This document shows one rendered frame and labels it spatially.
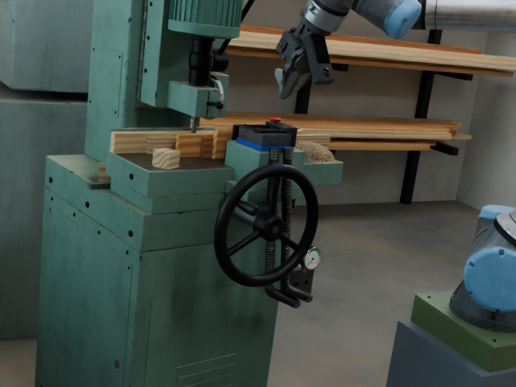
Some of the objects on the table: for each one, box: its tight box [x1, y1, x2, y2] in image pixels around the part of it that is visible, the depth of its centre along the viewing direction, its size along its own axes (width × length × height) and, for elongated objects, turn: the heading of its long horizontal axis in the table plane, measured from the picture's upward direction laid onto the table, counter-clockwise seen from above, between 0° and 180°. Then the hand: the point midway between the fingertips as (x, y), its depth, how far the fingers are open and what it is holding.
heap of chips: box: [294, 141, 340, 163], centre depth 202 cm, size 9×14×4 cm, turn 13°
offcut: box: [152, 147, 180, 170], centre depth 170 cm, size 4×5×4 cm
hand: (286, 96), depth 177 cm, fingers closed
